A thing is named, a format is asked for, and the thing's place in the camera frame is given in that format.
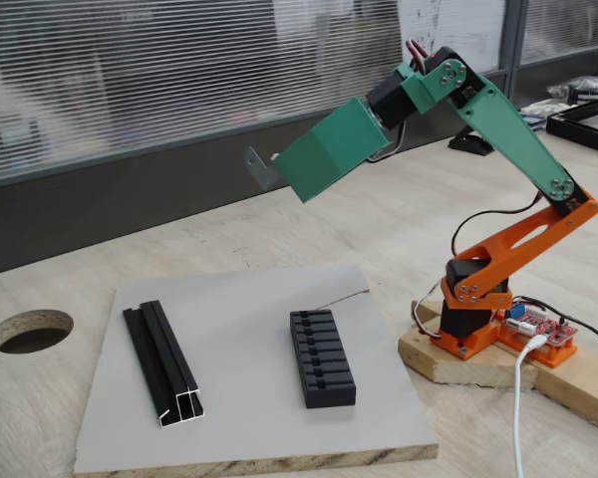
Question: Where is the white paper poster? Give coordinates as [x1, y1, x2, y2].
[398, 0, 507, 92]

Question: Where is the grey window frame post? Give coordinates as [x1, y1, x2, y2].
[500, 0, 529, 115]

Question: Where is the white plastic bag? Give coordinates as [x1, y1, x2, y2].
[520, 98, 569, 119]

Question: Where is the black rectangular frame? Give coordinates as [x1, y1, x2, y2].
[545, 94, 598, 158]

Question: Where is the wrist servo wire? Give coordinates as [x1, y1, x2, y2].
[407, 39, 431, 72]

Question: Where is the black slotted holder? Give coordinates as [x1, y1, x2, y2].
[288, 308, 358, 410]

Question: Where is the clear bag with black part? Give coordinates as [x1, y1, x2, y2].
[546, 75, 598, 107]

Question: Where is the thick wooden base block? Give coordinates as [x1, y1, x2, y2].
[397, 298, 540, 390]

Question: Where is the grey faced wooden board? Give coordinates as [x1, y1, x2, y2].
[72, 262, 440, 475]

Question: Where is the black angled stand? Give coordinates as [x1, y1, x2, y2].
[447, 126, 497, 156]

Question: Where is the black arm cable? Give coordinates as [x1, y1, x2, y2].
[450, 196, 547, 260]

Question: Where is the long wooden plank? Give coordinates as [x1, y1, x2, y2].
[527, 343, 598, 435]

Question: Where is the black power cable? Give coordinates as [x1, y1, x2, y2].
[560, 313, 598, 350]

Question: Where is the base servo wire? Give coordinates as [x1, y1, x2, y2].
[411, 283, 445, 343]

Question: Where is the small grey metal bracket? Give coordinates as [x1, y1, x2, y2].
[243, 146, 279, 190]

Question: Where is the white USB cable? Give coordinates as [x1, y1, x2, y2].
[511, 334, 547, 478]

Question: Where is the red controller board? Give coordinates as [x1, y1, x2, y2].
[497, 297, 578, 348]

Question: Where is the black aluminium profile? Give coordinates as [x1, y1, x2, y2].
[122, 300, 205, 429]

